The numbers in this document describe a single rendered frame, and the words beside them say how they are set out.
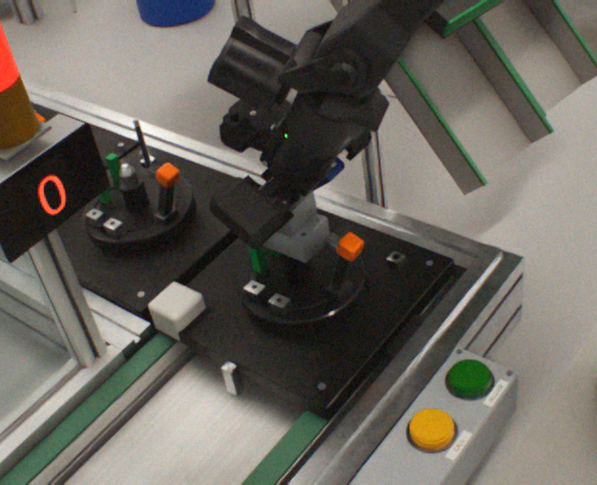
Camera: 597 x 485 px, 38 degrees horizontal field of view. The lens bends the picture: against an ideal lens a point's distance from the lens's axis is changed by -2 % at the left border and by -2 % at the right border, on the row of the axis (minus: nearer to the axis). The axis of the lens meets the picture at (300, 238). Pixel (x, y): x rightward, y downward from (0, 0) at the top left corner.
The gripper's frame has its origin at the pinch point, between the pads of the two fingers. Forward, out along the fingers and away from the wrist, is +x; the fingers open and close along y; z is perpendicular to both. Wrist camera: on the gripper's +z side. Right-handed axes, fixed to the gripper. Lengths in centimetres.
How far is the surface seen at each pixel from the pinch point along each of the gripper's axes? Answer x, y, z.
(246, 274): 11.4, 3.0, -1.5
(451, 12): -12.0, -23.6, -0.2
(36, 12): 74, -45, 80
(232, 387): 12.6, 13.3, -8.8
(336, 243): -0.7, 0.3, -7.5
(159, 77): 53, -38, 42
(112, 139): 32.3, -10.5, 29.2
